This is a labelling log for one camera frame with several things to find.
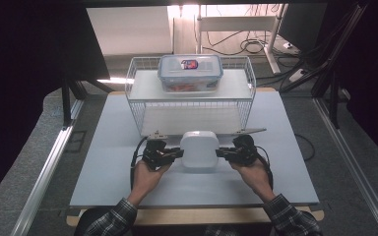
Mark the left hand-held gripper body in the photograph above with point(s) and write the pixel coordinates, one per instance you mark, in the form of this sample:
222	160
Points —
156	152

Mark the black metal stand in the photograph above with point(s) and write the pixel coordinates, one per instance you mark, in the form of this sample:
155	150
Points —
67	101
333	98

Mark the dark monitor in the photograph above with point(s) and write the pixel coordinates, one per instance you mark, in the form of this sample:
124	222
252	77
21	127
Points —
303	26

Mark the wooden table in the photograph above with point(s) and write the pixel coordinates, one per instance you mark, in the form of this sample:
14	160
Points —
193	216

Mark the white square lidded box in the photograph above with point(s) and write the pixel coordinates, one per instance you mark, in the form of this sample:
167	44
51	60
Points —
199	150

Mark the small white adapter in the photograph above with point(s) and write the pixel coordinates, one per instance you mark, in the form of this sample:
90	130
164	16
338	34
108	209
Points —
287	45

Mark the pale blue table mat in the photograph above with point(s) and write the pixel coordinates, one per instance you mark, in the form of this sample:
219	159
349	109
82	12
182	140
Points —
111	131

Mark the person's right hand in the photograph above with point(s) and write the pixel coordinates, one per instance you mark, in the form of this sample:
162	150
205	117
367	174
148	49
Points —
254	178

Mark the white power strip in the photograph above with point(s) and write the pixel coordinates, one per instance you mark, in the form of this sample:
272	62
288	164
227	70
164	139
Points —
298	75

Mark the white panel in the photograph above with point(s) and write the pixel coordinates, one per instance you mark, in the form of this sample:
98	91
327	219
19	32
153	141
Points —
128	29

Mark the clear plastic container with label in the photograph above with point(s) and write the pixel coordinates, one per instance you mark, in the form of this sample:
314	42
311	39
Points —
190	73

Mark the white desk with metal legs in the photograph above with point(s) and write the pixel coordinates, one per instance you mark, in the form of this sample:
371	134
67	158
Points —
236	23

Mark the aluminium floor rail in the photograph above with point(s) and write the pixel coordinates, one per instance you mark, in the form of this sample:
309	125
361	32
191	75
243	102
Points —
351	164
42	177

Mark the person's left hand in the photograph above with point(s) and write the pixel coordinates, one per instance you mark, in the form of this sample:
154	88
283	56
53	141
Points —
147	180

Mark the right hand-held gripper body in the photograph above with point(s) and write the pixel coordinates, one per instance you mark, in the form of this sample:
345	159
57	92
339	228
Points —
246	149

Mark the person's dark trouser leg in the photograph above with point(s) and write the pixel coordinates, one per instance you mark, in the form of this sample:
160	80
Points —
82	223

